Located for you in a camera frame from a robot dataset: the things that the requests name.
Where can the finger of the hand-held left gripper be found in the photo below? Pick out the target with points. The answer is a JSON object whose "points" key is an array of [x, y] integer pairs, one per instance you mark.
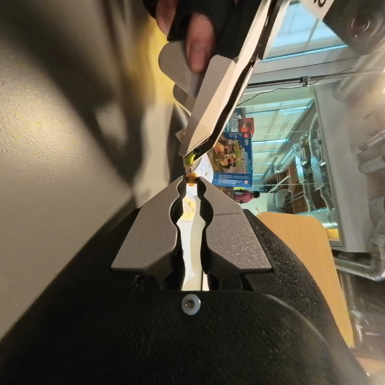
{"points": [[281, 12], [216, 99]]}

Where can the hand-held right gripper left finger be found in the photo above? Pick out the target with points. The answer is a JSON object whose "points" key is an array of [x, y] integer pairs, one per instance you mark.
{"points": [[147, 240]]}

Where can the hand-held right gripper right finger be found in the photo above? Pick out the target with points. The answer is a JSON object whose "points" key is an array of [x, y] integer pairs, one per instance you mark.
{"points": [[237, 240]]}

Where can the lego instruction booklet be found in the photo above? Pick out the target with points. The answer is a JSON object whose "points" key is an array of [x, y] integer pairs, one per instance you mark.
{"points": [[188, 210]]}

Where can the blue lego box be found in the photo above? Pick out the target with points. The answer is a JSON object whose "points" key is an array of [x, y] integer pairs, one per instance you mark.
{"points": [[231, 159]]}

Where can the white lego minifigure torso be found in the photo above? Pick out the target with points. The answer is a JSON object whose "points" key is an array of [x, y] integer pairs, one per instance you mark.
{"points": [[190, 158]]}

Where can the yellow lego minifigure head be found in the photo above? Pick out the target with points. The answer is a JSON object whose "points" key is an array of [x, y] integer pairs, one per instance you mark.
{"points": [[191, 178]]}

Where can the person's left hand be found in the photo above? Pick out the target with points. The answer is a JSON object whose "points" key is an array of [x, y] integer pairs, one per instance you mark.
{"points": [[200, 45]]}

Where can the large grid window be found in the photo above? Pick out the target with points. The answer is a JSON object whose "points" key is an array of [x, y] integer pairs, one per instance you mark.
{"points": [[300, 30]]}

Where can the red storage crate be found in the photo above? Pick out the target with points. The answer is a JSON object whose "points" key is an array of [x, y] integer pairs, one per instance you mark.
{"points": [[246, 124]]}

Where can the black pole stand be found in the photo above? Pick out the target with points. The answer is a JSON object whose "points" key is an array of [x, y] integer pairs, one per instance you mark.
{"points": [[330, 77]]}

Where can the wooden book stand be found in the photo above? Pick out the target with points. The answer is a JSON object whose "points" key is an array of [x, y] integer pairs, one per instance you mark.
{"points": [[300, 255]]}

